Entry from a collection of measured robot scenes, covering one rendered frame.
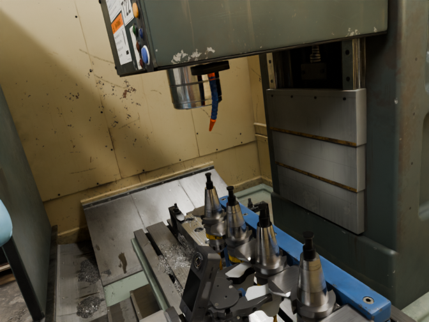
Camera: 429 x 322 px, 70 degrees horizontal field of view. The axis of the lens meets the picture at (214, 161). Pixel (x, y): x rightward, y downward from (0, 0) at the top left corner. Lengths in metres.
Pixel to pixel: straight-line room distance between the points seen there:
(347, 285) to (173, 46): 0.50
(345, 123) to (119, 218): 1.36
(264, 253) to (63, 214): 1.65
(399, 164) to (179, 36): 0.76
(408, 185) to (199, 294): 0.82
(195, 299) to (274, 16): 0.58
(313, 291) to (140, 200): 1.63
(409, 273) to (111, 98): 1.66
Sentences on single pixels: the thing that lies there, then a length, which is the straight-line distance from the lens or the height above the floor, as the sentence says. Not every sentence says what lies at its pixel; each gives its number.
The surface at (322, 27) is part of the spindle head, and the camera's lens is 0.83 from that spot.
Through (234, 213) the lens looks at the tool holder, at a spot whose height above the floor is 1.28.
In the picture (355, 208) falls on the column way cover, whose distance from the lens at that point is 1.21.
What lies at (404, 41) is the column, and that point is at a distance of 1.03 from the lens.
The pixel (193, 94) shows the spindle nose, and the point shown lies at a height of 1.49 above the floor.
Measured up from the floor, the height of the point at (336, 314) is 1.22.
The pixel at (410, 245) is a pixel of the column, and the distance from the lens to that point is 1.28.
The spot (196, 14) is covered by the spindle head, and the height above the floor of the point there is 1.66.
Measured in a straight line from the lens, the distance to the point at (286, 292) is 0.53.
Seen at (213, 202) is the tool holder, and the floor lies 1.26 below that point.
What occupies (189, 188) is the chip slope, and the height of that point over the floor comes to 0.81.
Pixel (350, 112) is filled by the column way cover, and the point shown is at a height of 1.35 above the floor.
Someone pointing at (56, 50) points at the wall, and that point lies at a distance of 1.93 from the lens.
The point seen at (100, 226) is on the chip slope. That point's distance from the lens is 1.92.
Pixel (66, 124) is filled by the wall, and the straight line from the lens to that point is 1.93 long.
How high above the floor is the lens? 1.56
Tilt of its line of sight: 18 degrees down
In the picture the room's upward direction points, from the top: 9 degrees counter-clockwise
